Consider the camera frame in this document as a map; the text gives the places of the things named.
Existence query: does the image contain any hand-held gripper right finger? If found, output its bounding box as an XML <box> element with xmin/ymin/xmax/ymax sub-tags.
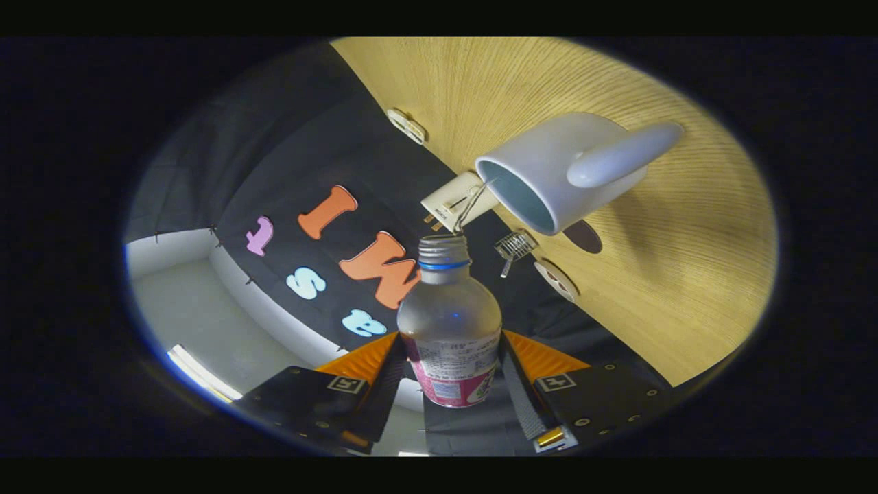
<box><xmin>499</xmin><ymin>329</ymin><xmax>676</xmax><ymax>454</ymax></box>

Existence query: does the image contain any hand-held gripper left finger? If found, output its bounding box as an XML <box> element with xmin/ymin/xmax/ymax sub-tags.
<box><xmin>233</xmin><ymin>332</ymin><xmax>407</xmax><ymax>455</ymax></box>

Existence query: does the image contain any silver juice bottle pink label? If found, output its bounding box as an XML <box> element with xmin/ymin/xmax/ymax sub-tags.
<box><xmin>397</xmin><ymin>235</ymin><xmax>503</xmax><ymax>408</ymax></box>

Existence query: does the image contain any dark round coaster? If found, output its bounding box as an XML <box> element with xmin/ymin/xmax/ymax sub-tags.
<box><xmin>562</xmin><ymin>220</ymin><xmax>603</xmax><ymax>255</ymax></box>

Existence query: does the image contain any clear juice stream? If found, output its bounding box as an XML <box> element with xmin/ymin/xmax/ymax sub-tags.
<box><xmin>455</xmin><ymin>178</ymin><xmax>496</xmax><ymax>235</ymax></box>

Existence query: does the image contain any white cup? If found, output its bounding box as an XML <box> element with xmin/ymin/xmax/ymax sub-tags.
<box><xmin>475</xmin><ymin>112</ymin><xmax>685</xmax><ymax>236</ymax></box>

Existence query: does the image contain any white oval plate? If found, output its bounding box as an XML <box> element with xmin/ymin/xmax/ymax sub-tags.
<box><xmin>534</xmin><ymin>259</ymin><xmax>579</xmax><ymax>303</ymax></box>

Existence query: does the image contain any white toaster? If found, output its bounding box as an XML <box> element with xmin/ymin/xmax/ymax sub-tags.
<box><xmin>420</xmin><ymin>171</ymin><xmax>500</xmax><ymax>234</ymax></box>

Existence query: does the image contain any black backdrop cloth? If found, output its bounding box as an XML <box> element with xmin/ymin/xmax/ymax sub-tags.
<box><xmin>123</xmin><ymin>41</ymin><xmax>673</xmax><ymax>457</ymax></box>

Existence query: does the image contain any white divided condiment tray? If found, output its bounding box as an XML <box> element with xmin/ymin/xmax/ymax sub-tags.
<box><xmin>386</xmin><ymin>108</ymin><xmax>427</xmax><ymax>145</ymax></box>

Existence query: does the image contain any wooden table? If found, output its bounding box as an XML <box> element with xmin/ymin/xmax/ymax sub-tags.
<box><xmin>329</xmin><ymin>38</ymin><xmax>779</xmax><ymax>387</ymax></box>

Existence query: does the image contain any metal wire basket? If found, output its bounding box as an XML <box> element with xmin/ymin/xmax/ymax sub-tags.
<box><xmin>494</xmin><ymin>230</ymin><xmax>539</xmax><ymax>279</ymax></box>

